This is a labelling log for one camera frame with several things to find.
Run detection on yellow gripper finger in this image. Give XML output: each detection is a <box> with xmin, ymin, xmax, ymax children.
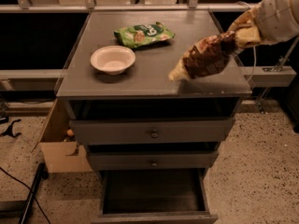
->
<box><xmin>228</xmin><ymin>7</ymin><xmax>258</xmax><ymax>32</ymax></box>
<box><xmin>235</xmin><ymin>27</ymin><xmax>261</xmax><ymax>49</ymax></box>

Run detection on brown chip bag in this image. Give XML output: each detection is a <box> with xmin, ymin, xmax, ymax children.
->
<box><xmin>168</xmin><ymin>31</ymin><xmax>238</xmax><ymax>81</ymax></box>

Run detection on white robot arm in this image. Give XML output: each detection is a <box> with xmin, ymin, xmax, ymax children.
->
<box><xmin>228</xmin><ymin>0</ymin><xmax>299</xmax><ymax>49</ymax></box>

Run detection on grey top drawer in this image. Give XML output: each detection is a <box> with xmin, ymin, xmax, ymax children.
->
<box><xmin>70</xmin><ymin>118</ymin><xmax>235</xmax><ymax>145</ymax></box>

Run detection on grey drawer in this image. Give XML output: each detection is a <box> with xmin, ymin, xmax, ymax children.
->
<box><xmin>70</xmin><ymin>118</ymin><xmax>235</xmax><ymax>145</ymax></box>
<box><xmin>89</xmin><ymin>151</ymin><xmax>219</xmax><ymax>171</ymax></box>
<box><xmin>91</xmin><ymin>169</ymin><xmax>218</xmax><ymax>224</ymax></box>

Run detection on green chip bag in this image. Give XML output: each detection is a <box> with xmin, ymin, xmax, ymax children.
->
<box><xmin>114</xmin><ymin>21</ymin><xmax>175</xmax><ymax>49</ymax></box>

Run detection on grey drawer cabinet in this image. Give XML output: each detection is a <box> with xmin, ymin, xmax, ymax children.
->
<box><xmin>56</xmin><ymin>9</ymin><xmax>253</xmax><ymax>179</ymax></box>

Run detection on grey middle drawer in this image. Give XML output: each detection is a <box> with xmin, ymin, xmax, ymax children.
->
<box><xmin>89</xmin><ymin>151</ymin><xmax>219</xmax><ymax>171</ymax></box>

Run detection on grey bottom drawer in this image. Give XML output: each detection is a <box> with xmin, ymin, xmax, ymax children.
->
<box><xmin>91</xmin><ymin>169</ymin><xmax>218</xmax><ymax>224</ymax></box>

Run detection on white paper bowl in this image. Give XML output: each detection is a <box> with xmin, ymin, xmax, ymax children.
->
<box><xmin>90</xmin><ymin>46</ymin><xmax>135</xmax><ymax>75</ymax></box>

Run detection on orange ball in box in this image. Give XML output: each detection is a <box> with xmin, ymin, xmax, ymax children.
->
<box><xmin>66</xmin><ymin>129</ymin><xmax>74</xmax><ymax>137</ymax></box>

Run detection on cardboard box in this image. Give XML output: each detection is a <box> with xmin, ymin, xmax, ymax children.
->
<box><xmin>37</xmin><ymin>99</ymin><xmax>92</xmax><ymax>173</ymax></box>

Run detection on black pole on floor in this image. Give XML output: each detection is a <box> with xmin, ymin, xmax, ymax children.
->
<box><xmin>18</xmin><ymin>163</ymin><xmax>48</xmax><ymax>224</ymax></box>

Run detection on black clamp on floor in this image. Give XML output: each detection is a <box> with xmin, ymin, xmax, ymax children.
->
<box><xmin>0</xmin><ymin>119</ymin><xmax>21</xmax><ymax>138</ymax></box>

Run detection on white hanging cable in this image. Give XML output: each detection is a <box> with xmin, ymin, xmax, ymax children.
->
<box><xmin>235</xmin><ymin>1</ymin><xmax>258</xmax><ymax>83</ymax></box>

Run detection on metal railing frame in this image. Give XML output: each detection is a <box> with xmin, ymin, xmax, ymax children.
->
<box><xmin>0</xmin><ymin>0</ymin><xmax>297</xmax><ymax>89</ymax></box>

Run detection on black floor cable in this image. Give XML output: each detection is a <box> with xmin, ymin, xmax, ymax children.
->
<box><xmin>0</xmin><ymin>166</ymin><xmax>52</xmax><ymax>224</ymax></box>

